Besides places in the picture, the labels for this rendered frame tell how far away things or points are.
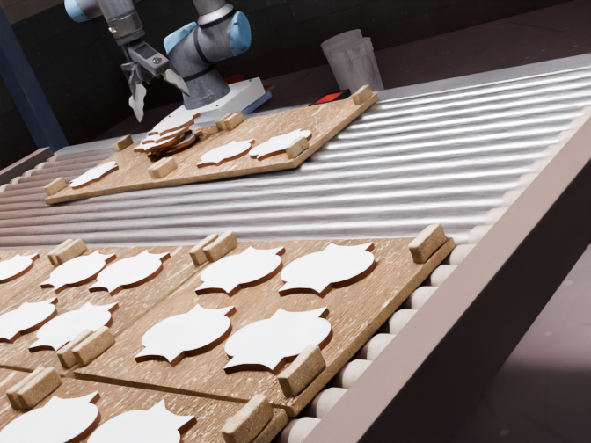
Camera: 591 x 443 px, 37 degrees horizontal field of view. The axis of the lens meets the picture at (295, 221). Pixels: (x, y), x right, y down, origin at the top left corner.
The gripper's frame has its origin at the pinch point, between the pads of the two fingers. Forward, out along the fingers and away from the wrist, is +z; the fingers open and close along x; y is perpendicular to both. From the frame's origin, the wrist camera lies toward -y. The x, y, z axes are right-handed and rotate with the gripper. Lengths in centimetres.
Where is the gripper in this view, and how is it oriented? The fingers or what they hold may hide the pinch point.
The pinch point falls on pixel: (166, 110)
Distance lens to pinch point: 220.0
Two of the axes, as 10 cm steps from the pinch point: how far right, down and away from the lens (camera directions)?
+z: 3.6, 8.7, 3.3
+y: -5.5, -0.9, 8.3
